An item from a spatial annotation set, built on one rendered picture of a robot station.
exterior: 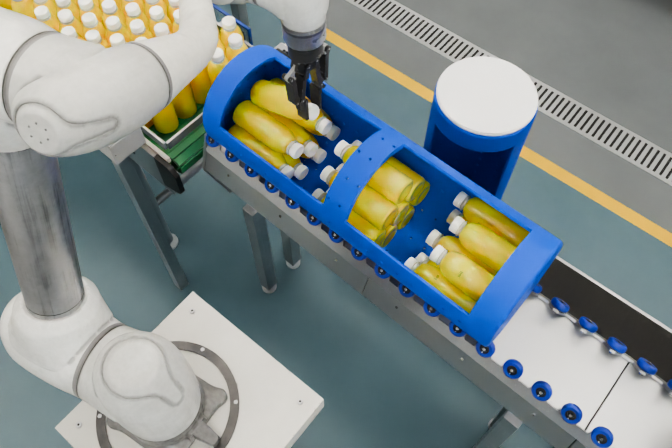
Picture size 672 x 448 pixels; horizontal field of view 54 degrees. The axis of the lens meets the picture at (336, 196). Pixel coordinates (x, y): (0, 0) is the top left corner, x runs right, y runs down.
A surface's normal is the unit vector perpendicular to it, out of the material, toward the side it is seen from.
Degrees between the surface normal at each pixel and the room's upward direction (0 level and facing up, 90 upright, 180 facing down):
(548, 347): 0
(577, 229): 0
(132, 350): 7
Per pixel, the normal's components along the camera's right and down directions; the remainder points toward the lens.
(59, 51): 0.24, -0.65
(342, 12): 0.00, -0.52
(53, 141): -0.32, 0.50
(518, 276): -0.20, -0.29
